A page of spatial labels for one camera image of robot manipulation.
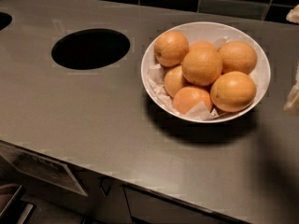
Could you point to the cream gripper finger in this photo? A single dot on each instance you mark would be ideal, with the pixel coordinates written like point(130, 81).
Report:
point(293, 15)
point(292, 104)

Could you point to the white ceramic bowl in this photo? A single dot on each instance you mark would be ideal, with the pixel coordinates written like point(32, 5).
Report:
point(218, 34)

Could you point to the white paper liner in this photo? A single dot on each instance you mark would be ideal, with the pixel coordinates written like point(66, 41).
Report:
point(152, 74)

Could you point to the orange hidden at back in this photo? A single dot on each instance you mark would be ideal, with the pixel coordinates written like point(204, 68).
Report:
point(199, 45)

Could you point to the cabinet drawer front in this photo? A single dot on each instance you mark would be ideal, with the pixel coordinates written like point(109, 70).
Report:
point(146, 207)

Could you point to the framed sign on cabinet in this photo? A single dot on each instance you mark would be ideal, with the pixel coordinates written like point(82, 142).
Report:
point(43, 168)

